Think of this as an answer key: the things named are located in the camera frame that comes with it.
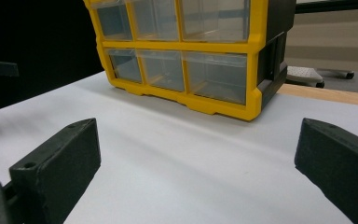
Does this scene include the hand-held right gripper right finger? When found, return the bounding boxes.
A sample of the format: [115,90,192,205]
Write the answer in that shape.
[294,117,358,224]

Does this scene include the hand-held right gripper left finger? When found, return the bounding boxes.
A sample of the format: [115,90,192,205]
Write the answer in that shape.
[8,117,103,224]

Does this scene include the grey chair base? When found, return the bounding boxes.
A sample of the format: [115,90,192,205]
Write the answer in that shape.
[284,65,355,89]

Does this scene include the set of clear plastic drawers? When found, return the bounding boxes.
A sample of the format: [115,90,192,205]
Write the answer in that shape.
[89,0,252,105]

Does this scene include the black metal bar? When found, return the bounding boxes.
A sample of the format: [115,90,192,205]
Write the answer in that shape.
[294,0,358,15]

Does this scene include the yellow black drawer organizer cabinet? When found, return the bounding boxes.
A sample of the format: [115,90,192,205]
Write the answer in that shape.
[83,0,297,122]

